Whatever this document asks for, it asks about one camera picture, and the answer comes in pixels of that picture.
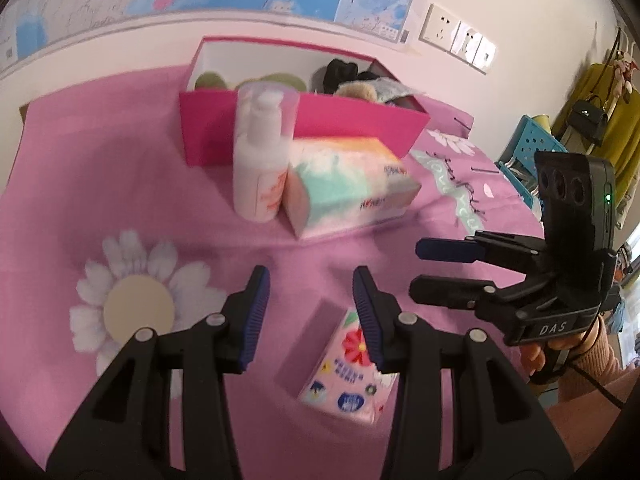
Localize blue plastic crate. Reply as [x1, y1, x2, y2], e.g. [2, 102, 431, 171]
[495, 114, 568, 211]

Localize beige plush toy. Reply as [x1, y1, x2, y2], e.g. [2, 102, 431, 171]
[334, 80, 381, 103]

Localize black handbag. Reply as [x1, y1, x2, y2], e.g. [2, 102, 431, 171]
[567, 95, 610, 148]

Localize person's right hand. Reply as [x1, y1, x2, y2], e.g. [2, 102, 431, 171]
[517, 317, 601, 386]

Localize green plush toy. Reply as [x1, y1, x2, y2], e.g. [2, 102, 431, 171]
[194, 71, 311, 95]

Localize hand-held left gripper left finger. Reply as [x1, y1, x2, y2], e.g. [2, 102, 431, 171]
[45, 265, 271, 480]

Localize pink floral bedsheet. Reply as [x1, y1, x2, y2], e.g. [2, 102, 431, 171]
[0, 62, 551, 480]

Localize black cable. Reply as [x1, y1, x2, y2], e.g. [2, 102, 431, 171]
[530, 350, 628, 408]

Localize pink cardboard box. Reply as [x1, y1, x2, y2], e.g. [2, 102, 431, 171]
[179, 36, 432, 168]

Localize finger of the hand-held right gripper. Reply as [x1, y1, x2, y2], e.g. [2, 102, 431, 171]
[408, 274, 556, 322]
[415, 230, 548, 273]

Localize white wall socket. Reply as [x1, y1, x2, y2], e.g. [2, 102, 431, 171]
[419, 3, 461, 51]

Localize person's right forearm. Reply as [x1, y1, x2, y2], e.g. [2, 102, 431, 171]
[542, 330, 640, 480]

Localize blue patterned cloth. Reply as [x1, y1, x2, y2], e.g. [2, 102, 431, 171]
[372, 77, 426, 108]

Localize black fuzzy cloth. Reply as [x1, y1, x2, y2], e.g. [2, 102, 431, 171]
[312, 58, 383, 95]

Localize small floral tissue pack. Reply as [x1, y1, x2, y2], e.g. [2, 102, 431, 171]
[297, 307, 401, 426]

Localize pastel tissue pack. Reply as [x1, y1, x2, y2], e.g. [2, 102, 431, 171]
[282, 136, 422, 241]

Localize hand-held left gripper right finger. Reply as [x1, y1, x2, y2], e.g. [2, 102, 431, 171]
[352, 266, 576, 480]

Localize yellow-green garment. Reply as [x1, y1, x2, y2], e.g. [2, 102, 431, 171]
[552, 60, 640, 221]

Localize white wall sockets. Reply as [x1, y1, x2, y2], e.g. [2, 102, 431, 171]
[450, 19, 498, 75]

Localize small hanging doll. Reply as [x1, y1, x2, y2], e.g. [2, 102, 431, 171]
[612, 45, 640, 93]

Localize white pump bottle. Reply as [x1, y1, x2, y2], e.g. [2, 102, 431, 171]
[232, 84, 301, 223]

